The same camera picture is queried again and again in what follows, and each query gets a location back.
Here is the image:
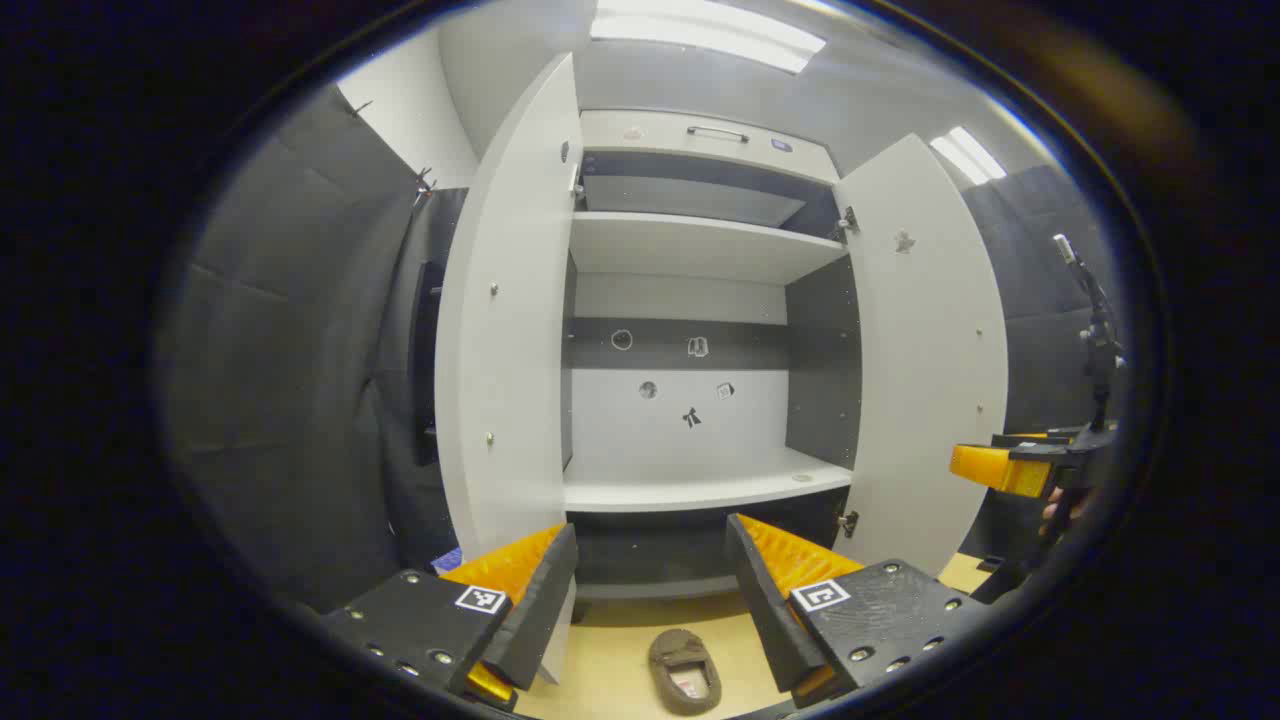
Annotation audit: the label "brown fuzzy shoe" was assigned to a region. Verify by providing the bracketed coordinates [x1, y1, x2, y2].
[648, 628, 723, 716]

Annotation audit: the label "black tripod stand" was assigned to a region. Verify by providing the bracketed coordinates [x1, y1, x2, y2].
[1050, 235, 1127, 431]

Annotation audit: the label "ceiling light panel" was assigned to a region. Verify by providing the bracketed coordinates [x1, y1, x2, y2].
[590, 0, 827, 74]
[930, 127, 1007, 186]

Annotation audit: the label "white cabinet drawer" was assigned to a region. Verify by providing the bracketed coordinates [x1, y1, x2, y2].
[580, 110, 841, 186]

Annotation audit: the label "white shoe cabinet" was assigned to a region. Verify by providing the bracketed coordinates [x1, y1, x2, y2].
[560, 108, 863, 601]

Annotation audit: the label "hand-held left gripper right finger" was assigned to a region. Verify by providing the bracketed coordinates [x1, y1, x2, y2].
[725, 513, 1001, 709]

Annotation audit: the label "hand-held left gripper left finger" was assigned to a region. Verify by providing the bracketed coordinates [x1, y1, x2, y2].
[320, 522, 581, 713]

